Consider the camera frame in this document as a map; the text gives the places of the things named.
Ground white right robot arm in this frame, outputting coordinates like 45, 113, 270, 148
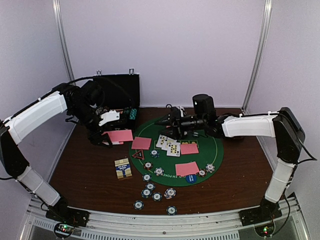
155, 107, 306, 221

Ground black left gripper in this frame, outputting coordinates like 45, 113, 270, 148
69, 102, 113, 148

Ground green round poker mat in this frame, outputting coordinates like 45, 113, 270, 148
129, 120, 224, 187

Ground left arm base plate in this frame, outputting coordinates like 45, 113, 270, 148
45, 208, 90, 227

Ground black poker set case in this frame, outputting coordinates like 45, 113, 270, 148
93, 73, 140, 130

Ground red-backed card deck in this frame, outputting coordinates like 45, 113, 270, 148
103, 129, 133, 145

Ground face-up nine of spades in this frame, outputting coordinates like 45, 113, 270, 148
166, 142, 181, 157

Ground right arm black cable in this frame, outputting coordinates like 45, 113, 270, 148
272, 134, 318, 226

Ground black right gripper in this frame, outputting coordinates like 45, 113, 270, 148
154, 109, 206, 141

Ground teal chip row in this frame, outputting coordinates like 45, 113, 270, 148
129, 108, 138, 121

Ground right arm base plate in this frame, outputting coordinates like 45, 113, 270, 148
239, 207, 283, 227

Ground black red triangle all-in button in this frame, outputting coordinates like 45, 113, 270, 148
132, 149, 145, 161

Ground face-down red board card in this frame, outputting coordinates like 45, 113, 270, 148
180, 143, 199, 155

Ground face-up eight of clubs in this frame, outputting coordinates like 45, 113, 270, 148
156, 134, 169, 149

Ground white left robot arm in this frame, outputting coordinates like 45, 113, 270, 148
0, 80, 120, 222

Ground blue tan chips mat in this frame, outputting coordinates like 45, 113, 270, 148
154, 167, 165, 176

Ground gold card deck box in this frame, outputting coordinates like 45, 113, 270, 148
114, 158, 132, 180

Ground blue tan chip stack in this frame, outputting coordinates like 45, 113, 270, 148
164, 187, 177, 199

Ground face-up ace of spades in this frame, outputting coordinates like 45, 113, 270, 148
161, 137, 177, 151

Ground dark green chip row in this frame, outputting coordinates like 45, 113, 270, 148
123, 107, 131, 115

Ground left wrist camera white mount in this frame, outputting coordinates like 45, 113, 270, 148
98, 110, 120, 127

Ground aluminium front rail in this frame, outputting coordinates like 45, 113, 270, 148
18, 196, 311, 240

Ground blue tan chips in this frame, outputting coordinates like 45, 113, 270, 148
205, 163, 215, 173

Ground black orange chips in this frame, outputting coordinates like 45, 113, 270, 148
143, 162, 153, 170
198, 169, 207, 178

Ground dealt red card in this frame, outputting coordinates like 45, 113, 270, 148
175, 161, 199, 177
131, 136, 152, 150

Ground dealt red card bottom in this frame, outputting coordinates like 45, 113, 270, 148
175, 161, 199, 177

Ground blue small blind button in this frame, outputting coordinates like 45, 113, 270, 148
185, 174, 198, 184

